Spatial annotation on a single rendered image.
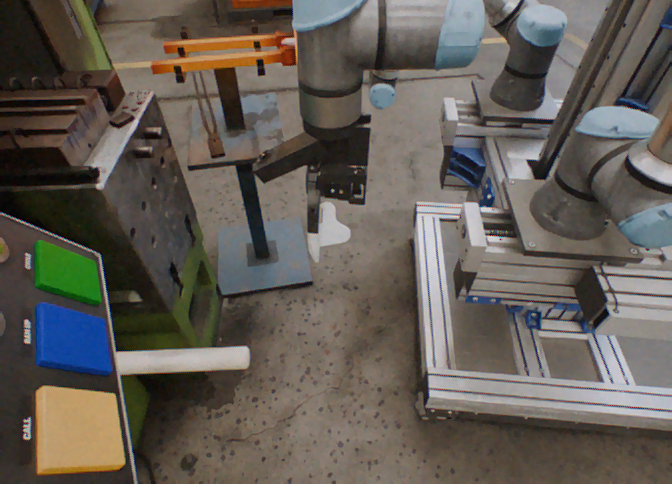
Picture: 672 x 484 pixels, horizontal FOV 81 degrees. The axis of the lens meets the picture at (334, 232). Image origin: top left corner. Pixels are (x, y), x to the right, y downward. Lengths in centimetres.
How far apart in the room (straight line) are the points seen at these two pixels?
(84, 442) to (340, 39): 44
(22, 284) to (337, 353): 119
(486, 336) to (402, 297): 42
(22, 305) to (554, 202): 84
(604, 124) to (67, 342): 81
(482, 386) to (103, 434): 107
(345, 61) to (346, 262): 141
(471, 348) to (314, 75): 111
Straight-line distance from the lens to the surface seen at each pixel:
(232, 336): 163
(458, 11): 46
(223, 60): 116
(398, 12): 44
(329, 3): 42
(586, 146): 81
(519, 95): 126
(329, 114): 46
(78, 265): 59
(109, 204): 89
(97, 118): 101
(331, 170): 52
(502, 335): 146
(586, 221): 88
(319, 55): 44
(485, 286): 99
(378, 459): 143
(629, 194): 72
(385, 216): 200
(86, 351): 51
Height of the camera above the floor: 139
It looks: 47 degrees down
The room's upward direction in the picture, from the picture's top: straight up
